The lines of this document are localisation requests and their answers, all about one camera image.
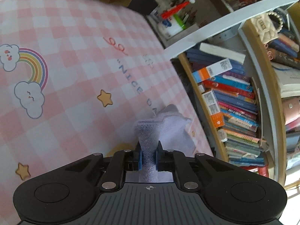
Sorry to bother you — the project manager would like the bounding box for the pink and lavender sweater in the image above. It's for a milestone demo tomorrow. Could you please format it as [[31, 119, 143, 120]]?
[[133, 104, 196, 183]]

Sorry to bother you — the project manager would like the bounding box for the row of colourful books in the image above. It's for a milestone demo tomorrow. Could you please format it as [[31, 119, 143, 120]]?
[[186, 43, 270, 177]]

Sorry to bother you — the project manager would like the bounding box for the black box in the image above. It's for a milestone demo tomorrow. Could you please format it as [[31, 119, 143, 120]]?
[[128, 0, 160, 17]]

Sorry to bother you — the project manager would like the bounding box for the orange and white carton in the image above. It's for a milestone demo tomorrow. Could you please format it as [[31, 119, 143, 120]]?
[[202, 89, 224, 128]]

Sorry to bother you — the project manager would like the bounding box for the white jar with green lid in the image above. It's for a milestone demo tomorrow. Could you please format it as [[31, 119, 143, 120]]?
[[157, 14, 188, 37]]

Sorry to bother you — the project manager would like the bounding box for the white charger plug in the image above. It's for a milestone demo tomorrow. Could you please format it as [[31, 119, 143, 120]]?
[[217, 129, 228, 142]]

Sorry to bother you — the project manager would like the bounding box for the orange white box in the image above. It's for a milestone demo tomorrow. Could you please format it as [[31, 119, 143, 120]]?
[[192, 58, 233, 83]]

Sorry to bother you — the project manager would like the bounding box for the white and wood bookshelf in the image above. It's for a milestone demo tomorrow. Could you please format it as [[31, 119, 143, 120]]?
[[145, 0, 300, 188]]

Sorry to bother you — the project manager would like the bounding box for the cream quilted bag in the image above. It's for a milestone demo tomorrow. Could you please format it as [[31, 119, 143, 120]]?
[[254, 12, 284, 46]]

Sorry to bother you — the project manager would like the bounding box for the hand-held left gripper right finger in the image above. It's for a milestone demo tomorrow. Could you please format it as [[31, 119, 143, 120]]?
[[155, 141, 235, 190]]

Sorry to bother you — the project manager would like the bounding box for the pink checked cartoon table mat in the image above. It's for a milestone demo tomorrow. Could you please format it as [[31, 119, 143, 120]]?
[[0, 0, 215, 225]]

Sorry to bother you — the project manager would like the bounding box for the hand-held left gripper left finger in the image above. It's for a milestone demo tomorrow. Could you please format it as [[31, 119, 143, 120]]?
[[64, 143, 143, 191]]

